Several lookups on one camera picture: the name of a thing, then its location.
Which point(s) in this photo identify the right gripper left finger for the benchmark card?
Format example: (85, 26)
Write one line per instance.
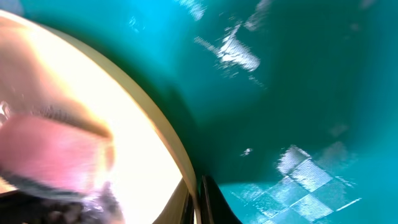
(188, 211)

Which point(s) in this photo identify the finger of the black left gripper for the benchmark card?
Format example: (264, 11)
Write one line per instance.
(32, 202)

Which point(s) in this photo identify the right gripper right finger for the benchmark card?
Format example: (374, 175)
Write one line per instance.
(214, 208)

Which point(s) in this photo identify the pink green scrub sponge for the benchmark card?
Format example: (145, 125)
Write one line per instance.
(41, 152)

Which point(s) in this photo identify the yellow plate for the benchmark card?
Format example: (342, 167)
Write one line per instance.
(49, 74)

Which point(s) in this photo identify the teal plastic serving tray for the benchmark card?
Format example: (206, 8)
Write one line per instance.
(289, 105)

